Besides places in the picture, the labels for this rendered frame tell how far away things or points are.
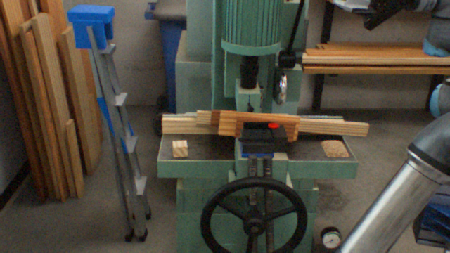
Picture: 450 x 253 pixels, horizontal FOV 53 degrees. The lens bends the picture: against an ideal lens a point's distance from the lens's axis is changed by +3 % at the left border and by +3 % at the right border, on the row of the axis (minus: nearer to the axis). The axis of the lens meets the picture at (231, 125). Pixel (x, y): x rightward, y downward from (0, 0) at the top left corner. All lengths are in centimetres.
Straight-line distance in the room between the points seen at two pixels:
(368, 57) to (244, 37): 232
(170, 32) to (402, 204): 243
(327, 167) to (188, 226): 47
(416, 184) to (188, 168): 68
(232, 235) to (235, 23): 67
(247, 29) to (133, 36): 258
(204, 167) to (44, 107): 137
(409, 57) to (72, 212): 256
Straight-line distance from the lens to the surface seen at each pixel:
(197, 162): 132
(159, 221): 256
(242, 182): 113
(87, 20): 199
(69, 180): 278
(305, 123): 146
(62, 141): 266
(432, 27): 138
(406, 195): 89
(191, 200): 139
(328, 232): 144
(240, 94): 135
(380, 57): 353
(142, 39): 377
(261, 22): 125
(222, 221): 144
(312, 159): 136
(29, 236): 262
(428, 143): 87
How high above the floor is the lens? 156
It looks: 26 degrees down
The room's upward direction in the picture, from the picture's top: 2 degrees clockwise
